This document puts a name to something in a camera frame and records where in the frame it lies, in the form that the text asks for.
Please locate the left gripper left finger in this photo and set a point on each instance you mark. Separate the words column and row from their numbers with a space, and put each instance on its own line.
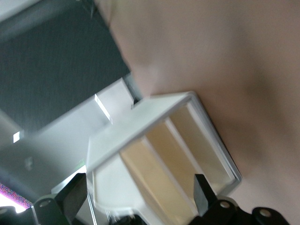
column 72, row 197

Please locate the white drawer cabinet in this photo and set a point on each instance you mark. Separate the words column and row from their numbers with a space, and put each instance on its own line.
column 140, row 117

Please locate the brown table mat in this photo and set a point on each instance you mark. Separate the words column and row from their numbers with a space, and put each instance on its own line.
column 211, row 47

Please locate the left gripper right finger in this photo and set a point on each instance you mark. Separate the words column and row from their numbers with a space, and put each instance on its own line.
column 204, row 197

